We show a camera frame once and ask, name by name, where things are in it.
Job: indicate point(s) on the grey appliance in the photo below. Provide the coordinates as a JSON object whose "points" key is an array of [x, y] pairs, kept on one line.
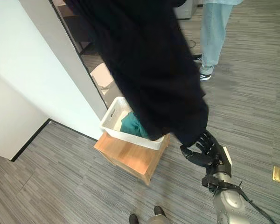
{"points": [[184, 9]]}

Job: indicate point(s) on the white plastic laundry basket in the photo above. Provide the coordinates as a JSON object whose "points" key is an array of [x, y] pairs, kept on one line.
{"points": [[114, 121]]}

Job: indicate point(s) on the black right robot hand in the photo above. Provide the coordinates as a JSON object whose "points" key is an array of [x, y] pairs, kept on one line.
{"points": [[206, 151]]}

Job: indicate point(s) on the person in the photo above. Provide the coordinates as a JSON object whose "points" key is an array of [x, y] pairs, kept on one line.
{"points": [[211, 39]]}

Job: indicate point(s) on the wooden stool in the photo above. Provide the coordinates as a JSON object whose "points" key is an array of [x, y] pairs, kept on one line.
{"points": [[130, 158]]}

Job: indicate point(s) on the cardboard box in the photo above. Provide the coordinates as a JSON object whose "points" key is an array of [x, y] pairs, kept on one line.
{"points": [[103, 78]]}

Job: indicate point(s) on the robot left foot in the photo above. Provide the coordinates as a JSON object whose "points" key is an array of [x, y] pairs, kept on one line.
{"points": [[133, 219]]}

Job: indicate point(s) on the green cloth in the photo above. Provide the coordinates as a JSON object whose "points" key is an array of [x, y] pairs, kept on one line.
{"points": [[131, 127]]}

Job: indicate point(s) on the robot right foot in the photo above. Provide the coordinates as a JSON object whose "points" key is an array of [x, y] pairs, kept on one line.
{"points": [[159, 210]]}

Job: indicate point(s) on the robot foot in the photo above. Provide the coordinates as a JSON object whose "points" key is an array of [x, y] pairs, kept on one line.
{"points": [[133, 219], [159, 210]]}

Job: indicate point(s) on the large black garment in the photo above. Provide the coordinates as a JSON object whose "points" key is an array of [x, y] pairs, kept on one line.
{"points": [[149, 70]]}

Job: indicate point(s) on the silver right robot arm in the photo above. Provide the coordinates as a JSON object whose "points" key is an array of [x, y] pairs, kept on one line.
{"points": [[226, 196]]}

